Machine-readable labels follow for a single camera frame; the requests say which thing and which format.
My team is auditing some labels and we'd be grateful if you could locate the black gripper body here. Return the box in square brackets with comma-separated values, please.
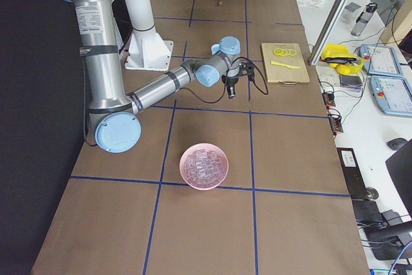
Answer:
[222, 75, 239, 90]

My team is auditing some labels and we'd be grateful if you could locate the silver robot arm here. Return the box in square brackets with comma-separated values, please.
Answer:
[64, 0, 241, 153]

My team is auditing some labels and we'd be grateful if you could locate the light blue cup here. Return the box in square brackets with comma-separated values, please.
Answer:
[211, 44, 220, 55]

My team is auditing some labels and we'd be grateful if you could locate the clear ice cubes pile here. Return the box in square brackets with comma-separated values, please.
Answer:
[183, 149, 226, 189]

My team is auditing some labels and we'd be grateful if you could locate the wooden cutting board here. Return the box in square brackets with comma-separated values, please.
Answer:
[261, 43, 310, 84]

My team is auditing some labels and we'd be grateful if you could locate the yellow plastic knife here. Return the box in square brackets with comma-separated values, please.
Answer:
[270, 61, 301, 70]

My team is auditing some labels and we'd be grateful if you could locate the pink bowl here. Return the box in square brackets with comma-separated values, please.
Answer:
[179, 143, 229, 191]

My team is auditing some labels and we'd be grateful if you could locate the yellow cloth bag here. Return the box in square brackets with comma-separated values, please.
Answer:
[321, 44, 364, 75]

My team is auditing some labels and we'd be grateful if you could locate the blue teach pendant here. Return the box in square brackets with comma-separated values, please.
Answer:
[359, 44, 404, 77]
[370, 75, 411, 117]

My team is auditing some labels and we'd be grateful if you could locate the clear water bottle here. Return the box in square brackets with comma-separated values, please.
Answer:
[351, 3, 378, 37]

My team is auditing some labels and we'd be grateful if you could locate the black computer mouse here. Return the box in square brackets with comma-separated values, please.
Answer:
[386, 137, 408, 151]

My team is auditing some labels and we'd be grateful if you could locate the black monitor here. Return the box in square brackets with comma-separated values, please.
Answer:
[386, 140, 412, 214]

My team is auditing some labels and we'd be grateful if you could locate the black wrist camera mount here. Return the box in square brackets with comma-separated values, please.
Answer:
[239, 62, 255, 81]

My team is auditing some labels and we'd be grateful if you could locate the black camera cable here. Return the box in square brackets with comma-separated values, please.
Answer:
[180, 57, 269, 104]

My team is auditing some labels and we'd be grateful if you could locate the white camera pole base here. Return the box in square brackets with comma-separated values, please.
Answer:
[125, 0, 173, 71]

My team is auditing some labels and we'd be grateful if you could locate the aluminium frame post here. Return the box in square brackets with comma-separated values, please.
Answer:
[308, 0, 347, 66]

